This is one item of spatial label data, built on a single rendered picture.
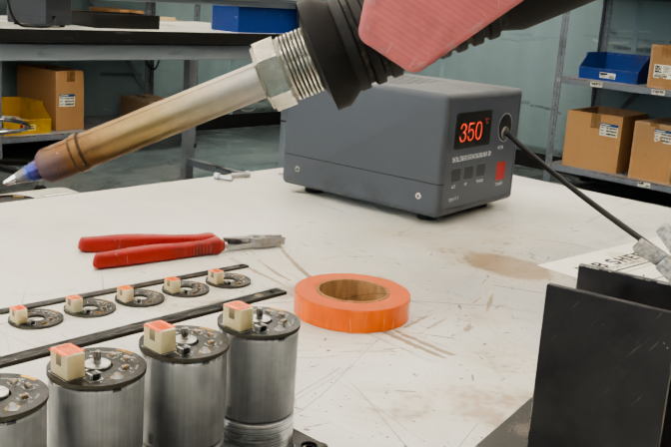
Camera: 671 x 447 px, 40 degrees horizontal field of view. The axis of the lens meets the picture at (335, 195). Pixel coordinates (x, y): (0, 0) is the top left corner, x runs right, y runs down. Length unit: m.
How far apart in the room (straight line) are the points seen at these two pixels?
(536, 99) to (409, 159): 4.75
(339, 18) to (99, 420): 0.12
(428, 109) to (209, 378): 0.43
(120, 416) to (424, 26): 0.12
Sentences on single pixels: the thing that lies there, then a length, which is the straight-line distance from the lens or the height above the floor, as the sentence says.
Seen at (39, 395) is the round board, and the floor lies 0.81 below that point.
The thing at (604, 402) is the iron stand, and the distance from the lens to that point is 0.34.
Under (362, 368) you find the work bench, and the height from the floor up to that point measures 0.75.
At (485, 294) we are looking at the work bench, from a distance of 0.53.
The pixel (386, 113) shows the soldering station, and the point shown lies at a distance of 0.68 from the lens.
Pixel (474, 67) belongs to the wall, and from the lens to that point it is 5.64.
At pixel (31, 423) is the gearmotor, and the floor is 0.81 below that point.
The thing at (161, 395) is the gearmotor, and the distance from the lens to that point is 0.26.
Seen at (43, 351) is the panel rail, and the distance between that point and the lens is 0.26.
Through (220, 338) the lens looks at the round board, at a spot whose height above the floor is 0.81.
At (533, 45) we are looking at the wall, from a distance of 5.42.
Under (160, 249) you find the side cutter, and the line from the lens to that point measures 0.54.
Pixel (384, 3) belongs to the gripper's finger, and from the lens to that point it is 0.19.
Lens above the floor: 0.91
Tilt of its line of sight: 12 degrees down
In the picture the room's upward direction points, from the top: 4 degrees clockwise
